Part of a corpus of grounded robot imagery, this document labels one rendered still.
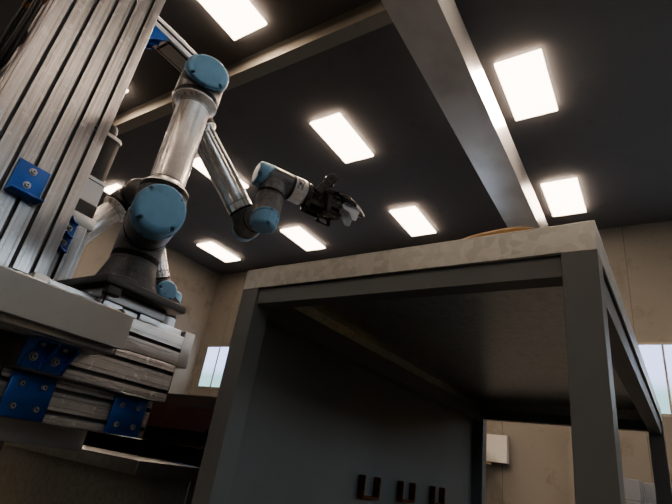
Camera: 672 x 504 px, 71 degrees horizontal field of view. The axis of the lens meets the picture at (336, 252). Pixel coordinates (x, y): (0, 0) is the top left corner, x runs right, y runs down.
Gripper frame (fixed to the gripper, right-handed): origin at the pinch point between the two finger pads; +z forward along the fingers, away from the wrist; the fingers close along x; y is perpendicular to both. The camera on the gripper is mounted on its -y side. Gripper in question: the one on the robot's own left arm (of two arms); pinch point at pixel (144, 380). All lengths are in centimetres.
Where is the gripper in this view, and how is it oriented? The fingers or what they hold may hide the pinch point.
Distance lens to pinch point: 198.7
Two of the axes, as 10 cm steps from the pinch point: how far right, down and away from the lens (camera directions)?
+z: -1.4, 9.0, -4.1
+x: 5.7, 4.1, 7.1
